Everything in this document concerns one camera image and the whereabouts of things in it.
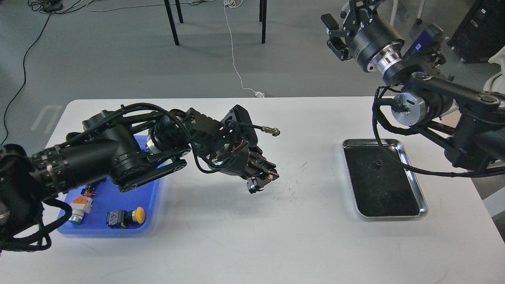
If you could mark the image-left black gripper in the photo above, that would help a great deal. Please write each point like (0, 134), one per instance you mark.
(255, 169)

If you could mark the image-right black gripper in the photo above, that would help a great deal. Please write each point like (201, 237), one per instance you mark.
(367, 38)

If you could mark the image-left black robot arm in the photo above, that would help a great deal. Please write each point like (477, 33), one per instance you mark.
(132, 146)

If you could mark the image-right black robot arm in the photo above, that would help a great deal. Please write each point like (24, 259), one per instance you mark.
(467, 124)

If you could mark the silver metal tray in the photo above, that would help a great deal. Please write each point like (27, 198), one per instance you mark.
(388, 192)

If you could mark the blue plastic tray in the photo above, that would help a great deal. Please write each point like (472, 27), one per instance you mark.
(107, 199)

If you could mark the white office chair base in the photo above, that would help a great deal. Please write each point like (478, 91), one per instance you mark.
(403, 12)

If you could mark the black equipment case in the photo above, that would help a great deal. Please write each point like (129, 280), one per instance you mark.
(480, 35)

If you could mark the white chair at right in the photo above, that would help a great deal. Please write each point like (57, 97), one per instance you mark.
(495, 83)

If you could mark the yellow push button switch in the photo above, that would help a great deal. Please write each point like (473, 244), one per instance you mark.
(123, 219)

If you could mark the orange white switch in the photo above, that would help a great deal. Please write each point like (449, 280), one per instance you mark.
(80, 206)

